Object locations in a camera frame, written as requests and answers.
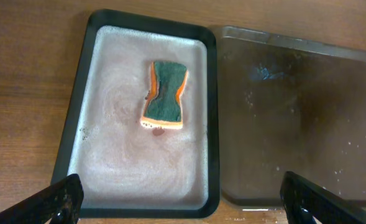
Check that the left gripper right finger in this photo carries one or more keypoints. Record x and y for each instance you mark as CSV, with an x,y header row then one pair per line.
x,y
305,202

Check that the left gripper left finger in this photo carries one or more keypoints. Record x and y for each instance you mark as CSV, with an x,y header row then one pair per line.
x,y
58,203

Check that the orange green sponge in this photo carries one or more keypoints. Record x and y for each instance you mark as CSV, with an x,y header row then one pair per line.
x,y
163,108

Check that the small metal tray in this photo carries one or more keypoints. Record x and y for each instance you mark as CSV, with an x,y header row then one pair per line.
x,y
126,170

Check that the large dark brown tray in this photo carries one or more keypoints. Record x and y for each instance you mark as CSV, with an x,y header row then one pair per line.
x,y
288,104

